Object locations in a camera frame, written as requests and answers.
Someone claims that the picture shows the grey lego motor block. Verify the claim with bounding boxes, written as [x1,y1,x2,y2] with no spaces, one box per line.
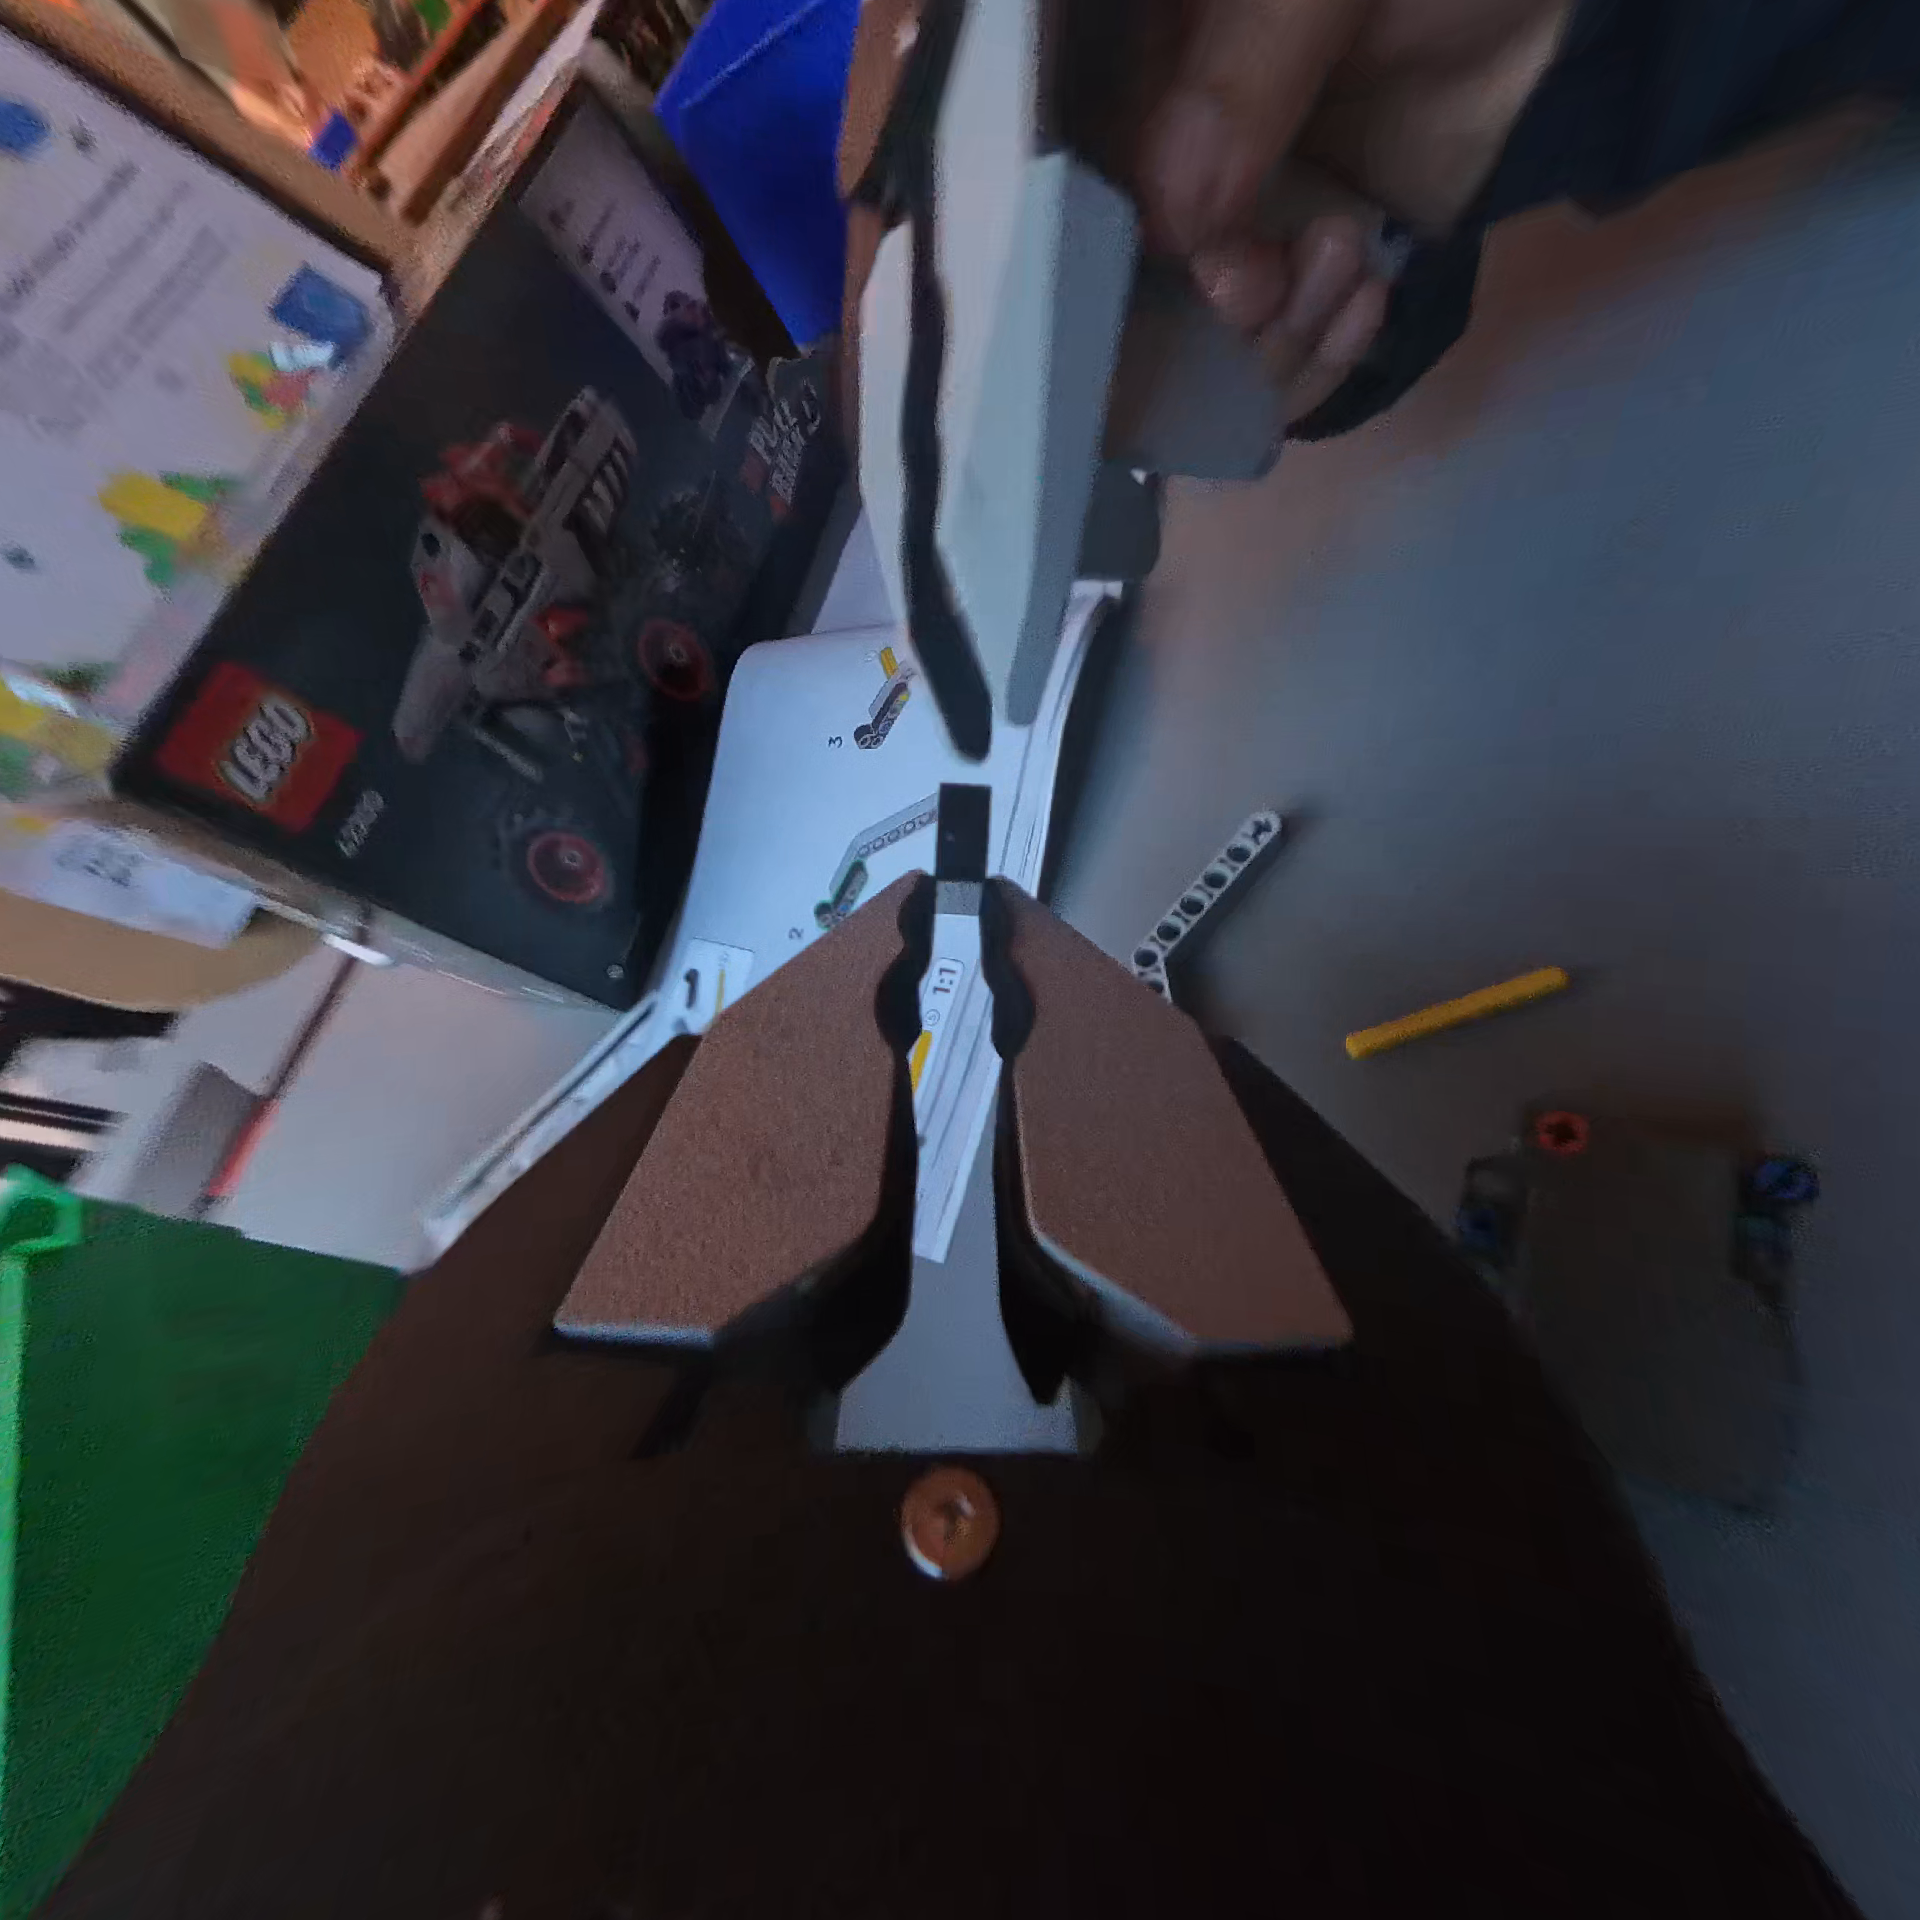
[1454,1107,1823,1509]

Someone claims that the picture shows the yellow lego axle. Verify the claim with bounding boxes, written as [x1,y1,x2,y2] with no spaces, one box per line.
[1346,966,1571,1063]

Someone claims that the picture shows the white box with brick print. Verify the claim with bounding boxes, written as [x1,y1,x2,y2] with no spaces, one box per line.
[0,25,400,700]

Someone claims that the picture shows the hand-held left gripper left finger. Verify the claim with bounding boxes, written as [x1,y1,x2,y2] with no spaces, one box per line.
[551,869,927,1354]

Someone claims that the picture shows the wooden shelf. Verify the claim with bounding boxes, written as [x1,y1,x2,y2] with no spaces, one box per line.
[120,0,679,230]

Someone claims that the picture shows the cardboard box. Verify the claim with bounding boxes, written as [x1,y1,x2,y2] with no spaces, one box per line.
[0,795,366,1015]

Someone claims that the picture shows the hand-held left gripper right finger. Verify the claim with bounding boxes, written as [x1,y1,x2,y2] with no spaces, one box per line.
[971,880,1356,1409]

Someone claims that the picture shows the black lego set box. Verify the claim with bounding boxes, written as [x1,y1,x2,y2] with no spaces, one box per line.
[111,81,858,1012]

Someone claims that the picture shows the black lego connector piece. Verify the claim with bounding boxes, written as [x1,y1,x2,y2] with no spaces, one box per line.
[938,780,996,918]

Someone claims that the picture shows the lego sticker sheet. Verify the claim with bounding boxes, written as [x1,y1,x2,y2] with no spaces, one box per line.
[424,996,702,1261]

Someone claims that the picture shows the person's right hand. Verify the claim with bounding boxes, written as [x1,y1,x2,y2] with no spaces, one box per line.
[1136,0,1580,351]

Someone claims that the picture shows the blue plastic bin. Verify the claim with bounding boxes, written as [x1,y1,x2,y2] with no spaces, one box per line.
[654,0,865,351]

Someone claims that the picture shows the green plastic bin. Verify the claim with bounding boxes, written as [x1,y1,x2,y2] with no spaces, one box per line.
[0,1166,411,1920]

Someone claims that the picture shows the grey angled lego beam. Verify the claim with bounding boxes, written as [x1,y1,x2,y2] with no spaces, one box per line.
[1126,807,1286,1002]

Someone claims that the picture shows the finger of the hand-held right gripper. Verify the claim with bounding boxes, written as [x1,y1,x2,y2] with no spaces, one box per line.
[938,0,1297,728]
[835,0,996,761]

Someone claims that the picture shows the lego instruction booklet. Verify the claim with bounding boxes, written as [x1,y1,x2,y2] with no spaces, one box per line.
[601,579,1128,1264]

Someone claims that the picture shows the person's right forearm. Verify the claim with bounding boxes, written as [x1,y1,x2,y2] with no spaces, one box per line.
[1474,0,1920,230]

